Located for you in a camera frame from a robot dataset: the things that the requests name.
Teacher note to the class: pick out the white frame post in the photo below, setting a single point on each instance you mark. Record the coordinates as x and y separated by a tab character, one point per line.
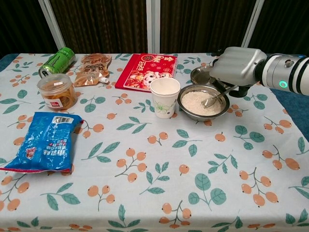
51	26
153	24
252	24

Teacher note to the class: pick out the white floral paper cup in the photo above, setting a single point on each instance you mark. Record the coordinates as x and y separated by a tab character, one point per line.
164	104

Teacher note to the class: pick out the green drink can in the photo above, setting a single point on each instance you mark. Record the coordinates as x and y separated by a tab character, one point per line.
58	62

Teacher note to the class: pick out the stainless steel bowl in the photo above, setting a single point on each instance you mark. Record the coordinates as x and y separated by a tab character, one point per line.
183	110

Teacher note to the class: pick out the floral fruit print tablecloth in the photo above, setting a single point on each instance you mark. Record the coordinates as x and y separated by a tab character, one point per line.
154	169

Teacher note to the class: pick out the brown spout pouch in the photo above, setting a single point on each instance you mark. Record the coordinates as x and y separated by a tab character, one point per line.
90	70

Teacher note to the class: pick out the clear jar of rubber bands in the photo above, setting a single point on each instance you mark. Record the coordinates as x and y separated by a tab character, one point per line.
56	93

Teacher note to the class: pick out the metal spoon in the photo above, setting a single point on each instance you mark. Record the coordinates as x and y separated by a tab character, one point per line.
208	102

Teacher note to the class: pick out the stainless steel plate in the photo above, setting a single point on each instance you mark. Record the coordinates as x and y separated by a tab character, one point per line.
199	75

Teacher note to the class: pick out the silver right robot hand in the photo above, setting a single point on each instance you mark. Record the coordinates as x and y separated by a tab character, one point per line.
236	65

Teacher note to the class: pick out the blue snack bag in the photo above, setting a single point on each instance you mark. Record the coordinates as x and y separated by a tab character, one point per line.
46	142

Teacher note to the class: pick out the dark brown curtain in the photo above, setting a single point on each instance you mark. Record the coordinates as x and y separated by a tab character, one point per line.
103	24

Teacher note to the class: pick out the red spiral calendar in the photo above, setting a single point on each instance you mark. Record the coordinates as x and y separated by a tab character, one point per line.
142	70

